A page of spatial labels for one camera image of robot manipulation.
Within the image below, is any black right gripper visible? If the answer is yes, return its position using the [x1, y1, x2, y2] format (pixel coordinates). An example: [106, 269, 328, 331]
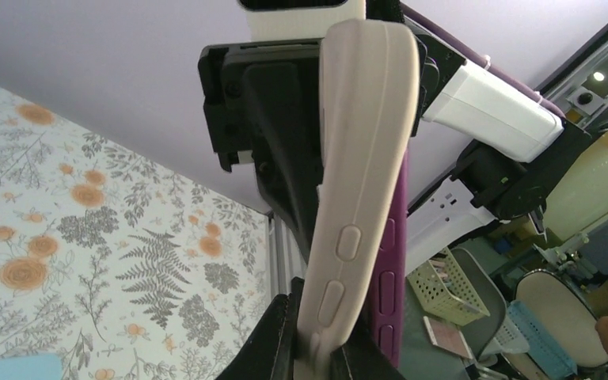
[197, 0, 468, 253]

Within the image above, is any beige phone case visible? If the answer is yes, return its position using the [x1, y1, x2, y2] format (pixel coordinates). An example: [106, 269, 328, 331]
[293, 19, 420, 379]

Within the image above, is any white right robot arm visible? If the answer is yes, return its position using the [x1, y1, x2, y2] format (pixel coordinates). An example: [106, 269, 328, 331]
[198, 1, 592, 276]

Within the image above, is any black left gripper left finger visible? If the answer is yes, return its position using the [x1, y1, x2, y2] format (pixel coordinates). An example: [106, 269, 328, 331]
[217, 277, 304, 380]

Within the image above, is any cream perforated plastic basket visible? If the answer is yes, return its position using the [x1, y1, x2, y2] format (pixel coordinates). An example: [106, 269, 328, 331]
[406, 248, 487, 326]

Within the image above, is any light blue phone case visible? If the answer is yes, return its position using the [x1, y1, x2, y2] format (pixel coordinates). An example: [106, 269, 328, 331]
[0, 354, 63, 380]

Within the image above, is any floral patterned table mat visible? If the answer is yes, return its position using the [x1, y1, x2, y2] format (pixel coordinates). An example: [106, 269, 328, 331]
[0, 88, 270, 379]

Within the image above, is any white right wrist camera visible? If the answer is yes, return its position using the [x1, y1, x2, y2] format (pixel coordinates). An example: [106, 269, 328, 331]
[237, 1, 366, 42]

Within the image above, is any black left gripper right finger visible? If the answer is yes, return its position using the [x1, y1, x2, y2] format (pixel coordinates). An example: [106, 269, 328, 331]
[332, 320, 404, 380]

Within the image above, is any pink notebook on desk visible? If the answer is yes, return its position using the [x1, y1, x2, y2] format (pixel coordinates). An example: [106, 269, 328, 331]
[423, 316, 473, 360]

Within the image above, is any pink smartphone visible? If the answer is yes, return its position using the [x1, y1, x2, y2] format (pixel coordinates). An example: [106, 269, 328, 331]
[363, 154, 409, 367]

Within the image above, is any grey office chair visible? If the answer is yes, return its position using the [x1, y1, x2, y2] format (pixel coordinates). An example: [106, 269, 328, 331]
[450, 248, 530, 361]

